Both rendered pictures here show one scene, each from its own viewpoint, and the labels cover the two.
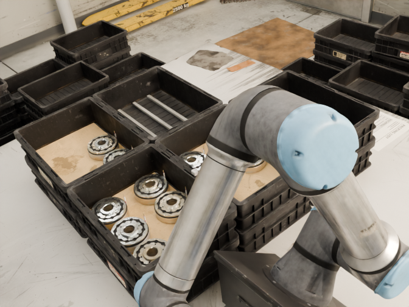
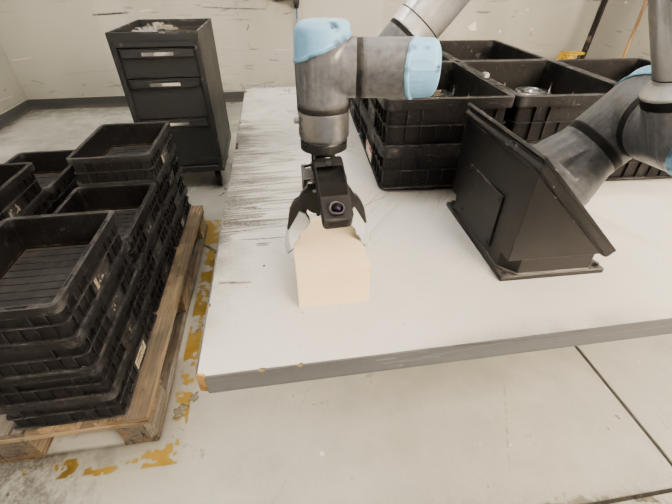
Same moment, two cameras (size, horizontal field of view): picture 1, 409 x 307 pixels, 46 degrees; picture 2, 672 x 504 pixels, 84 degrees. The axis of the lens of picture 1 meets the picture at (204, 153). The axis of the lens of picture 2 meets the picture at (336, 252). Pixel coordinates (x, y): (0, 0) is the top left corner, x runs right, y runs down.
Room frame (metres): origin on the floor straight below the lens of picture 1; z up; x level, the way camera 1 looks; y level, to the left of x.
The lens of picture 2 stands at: (-0.09, -0.15, 1.16)
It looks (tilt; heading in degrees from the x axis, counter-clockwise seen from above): 37 degrees down; 30
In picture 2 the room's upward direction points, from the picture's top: straight up
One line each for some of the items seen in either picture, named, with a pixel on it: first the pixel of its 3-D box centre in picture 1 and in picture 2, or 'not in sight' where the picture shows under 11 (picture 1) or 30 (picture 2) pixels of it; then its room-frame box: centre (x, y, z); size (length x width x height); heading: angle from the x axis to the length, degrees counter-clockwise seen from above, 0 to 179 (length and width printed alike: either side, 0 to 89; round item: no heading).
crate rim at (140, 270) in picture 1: (148, 201); (426, 82); (0.94, 0.17, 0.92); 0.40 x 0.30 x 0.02; 35
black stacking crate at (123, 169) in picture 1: (151, 214); (424, 102); (0.94, 0.17, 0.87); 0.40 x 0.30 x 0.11; 35
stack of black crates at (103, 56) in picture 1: (97, 68); not in sight; (2.84, 0.62, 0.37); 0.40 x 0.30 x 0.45; 128
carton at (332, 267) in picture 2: not in sight; (327, 258); (0.36, 0.13, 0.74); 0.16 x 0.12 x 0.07; 38
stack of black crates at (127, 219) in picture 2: not in sight; (115, 249); (0.48, 1.13, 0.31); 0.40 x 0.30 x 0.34; 38
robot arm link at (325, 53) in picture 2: not in sight; (324, 66); (0.38, 0.14, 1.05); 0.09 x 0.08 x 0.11; 118
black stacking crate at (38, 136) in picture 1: (83, 151); not in sight; (1.27, 0.39, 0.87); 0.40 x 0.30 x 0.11; 35
